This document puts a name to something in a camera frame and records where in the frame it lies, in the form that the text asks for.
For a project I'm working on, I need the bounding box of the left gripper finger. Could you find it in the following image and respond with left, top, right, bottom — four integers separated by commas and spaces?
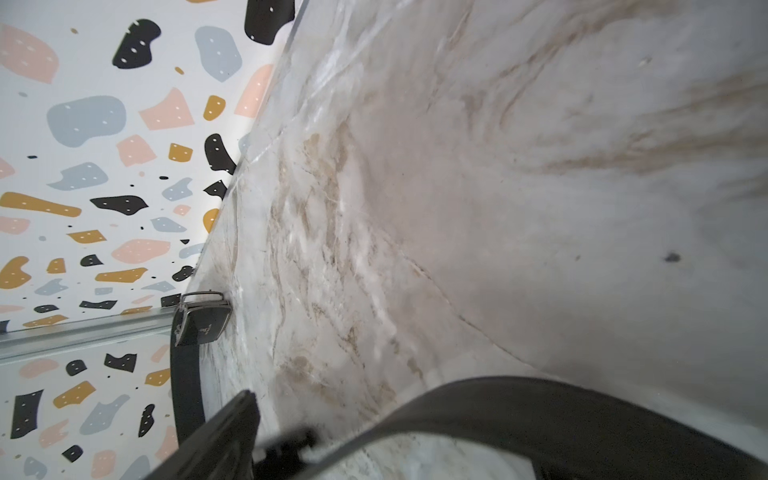
146, 390, 260, 480

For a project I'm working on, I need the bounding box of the black belt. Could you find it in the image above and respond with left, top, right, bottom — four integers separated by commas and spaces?
170, 290, 232, 445
298, 376, 767, 479

